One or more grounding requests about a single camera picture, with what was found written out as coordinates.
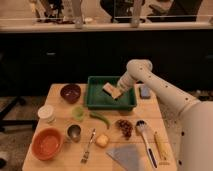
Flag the small metal cup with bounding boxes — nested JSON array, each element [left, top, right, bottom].
[[67, 125, 81, 142]]

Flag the tan rectangular eraser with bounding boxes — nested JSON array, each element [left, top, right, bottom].
[[102, 83, 114, 95]]

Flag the pine cone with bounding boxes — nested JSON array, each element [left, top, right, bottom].
[[116, 119, 133, 140]]

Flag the small green cup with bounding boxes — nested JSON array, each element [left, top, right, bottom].
[[72, 106, 85, 122]]

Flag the dark red bowl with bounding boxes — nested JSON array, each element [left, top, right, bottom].
[[60, 84, 81, 104]]

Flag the green chili pepper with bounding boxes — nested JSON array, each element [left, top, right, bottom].
[[89, 112, 110, 129]]

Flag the orange bowl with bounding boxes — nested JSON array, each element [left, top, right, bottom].
[[31, 128, 64, 161]]

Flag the black office chair base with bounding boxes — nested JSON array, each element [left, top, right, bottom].
[[0, 96, 38, 132]]

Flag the dish brush white handle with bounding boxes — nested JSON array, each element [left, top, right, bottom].
[[136, 120, 158, 169]]

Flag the blue sponge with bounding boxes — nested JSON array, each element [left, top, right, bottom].
[[139, 84, 151, 99]]

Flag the grey blue cloth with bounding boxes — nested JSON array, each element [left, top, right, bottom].
[[106, 144, 145, 171]]

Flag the yellow corn cob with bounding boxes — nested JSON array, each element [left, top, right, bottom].
[[154, 132, 169, 160]]

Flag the green plastic tray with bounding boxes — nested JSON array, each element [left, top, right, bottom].
[[85, 76, 137, 111]]

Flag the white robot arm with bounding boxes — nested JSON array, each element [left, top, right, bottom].
[[117, 59, 213, 171]]

